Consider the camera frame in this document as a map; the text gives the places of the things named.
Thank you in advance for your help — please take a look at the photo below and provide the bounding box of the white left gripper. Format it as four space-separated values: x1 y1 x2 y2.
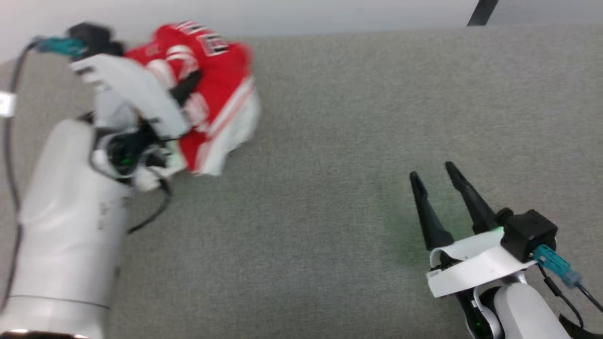
70 53 203 139

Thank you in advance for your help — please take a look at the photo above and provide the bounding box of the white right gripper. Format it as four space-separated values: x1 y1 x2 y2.
409 161 538 298

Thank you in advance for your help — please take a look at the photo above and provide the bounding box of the red and white shirt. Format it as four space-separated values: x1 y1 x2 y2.
125 20 262 177

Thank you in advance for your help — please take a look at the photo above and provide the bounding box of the teal right camera connector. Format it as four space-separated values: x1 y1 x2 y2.
532 244 585 289

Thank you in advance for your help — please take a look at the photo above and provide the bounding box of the teal camera connector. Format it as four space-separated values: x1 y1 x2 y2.
35 37 88 59
532 244 585 289

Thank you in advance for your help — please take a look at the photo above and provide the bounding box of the teal left camera connector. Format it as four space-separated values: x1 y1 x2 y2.
35 37 88 59

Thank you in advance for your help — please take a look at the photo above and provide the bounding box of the black right camera cable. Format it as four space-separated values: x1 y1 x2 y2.
575 280 603 314

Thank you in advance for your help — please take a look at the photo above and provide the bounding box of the black camera cable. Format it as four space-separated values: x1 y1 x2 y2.
575 280 603 314
0 38 43 314

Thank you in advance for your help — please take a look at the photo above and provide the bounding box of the black left camera cable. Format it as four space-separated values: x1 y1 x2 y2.
0 38 43 314

